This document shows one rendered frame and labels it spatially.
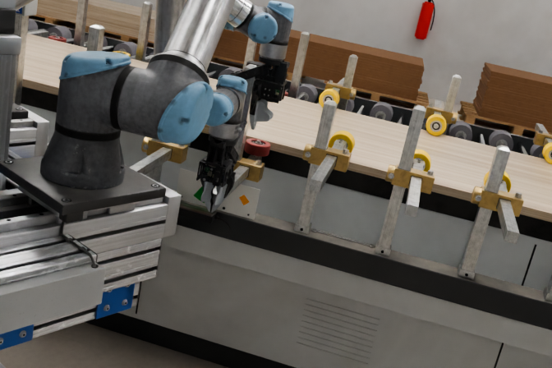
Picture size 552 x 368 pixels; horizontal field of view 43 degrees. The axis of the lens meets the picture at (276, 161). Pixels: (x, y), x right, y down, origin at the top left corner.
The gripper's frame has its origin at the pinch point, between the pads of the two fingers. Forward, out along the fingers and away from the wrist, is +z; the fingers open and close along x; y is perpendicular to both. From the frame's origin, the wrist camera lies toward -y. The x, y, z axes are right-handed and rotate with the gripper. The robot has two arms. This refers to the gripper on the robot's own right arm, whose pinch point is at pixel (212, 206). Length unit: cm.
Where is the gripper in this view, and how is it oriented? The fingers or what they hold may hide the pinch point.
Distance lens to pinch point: 185.8
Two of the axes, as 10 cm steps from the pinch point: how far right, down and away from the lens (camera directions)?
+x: 9.5, 2.5, -1.7
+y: -2.3, 2.5, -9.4
